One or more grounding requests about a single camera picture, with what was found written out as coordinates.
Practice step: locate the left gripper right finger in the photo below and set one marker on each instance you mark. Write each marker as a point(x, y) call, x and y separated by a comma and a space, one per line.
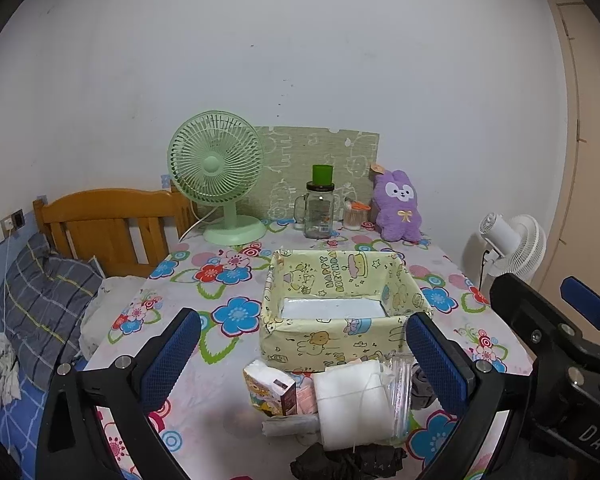
point(475, 392)

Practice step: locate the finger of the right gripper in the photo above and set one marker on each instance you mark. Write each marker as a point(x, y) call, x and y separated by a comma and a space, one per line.
point(534, 320)
point(582, 298)

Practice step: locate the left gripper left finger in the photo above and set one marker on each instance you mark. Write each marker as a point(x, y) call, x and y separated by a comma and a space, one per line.
point(72, 443)

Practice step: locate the clear bag of masks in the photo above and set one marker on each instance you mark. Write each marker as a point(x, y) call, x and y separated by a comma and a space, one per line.
point(396, 377)

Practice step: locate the black plastic bag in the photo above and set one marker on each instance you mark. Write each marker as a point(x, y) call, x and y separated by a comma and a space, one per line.
point(365, 462)

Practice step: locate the cartoon tissue pack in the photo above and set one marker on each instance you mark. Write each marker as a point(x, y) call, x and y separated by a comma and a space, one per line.
point(271, 391)

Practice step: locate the grey drawstring pouch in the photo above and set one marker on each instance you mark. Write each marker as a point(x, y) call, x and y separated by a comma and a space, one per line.
point(422, 394)

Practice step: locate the pink paper packet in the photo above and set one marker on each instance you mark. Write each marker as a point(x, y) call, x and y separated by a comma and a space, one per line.
point(305, 394)

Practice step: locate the blue grid bedsheet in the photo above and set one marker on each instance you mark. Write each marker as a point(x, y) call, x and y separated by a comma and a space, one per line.
point(20, 423)

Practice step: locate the wooden door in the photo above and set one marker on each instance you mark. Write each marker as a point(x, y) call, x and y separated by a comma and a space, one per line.
point(574, 244)

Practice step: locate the white standing fan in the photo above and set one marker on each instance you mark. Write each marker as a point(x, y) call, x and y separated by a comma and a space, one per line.
point(516, 245)

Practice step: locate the grey plaid pillow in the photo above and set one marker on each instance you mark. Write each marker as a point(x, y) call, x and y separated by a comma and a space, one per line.
point(42, 302)

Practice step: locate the white crumpled bedding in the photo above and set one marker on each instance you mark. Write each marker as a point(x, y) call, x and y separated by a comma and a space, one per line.
point(113, 295)

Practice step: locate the yellow cartoon fabric box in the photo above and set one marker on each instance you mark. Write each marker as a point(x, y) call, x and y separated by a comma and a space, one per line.
point(323, 308)

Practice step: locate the purple plush bunny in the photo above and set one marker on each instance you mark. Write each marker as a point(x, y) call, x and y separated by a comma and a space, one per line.
point(396, 206)

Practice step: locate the toothpick jar orange lid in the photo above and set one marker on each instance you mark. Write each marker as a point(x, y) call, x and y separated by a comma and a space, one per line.
point(354, 214)

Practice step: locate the glass mason jar mug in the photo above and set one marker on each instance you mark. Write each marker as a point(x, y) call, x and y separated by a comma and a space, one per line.
point(314, 211)

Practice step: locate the green cup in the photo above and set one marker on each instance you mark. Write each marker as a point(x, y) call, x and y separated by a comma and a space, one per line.
point(322, 175)

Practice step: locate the green patterned cardboard panel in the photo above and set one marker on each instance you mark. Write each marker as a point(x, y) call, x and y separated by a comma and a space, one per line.
point(289, 153)

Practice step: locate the green desk fan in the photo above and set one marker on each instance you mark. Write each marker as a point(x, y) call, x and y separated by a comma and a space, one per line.
point(215, 159)

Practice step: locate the wall power socket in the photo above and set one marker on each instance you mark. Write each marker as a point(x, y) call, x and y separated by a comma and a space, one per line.
point(12, 223)

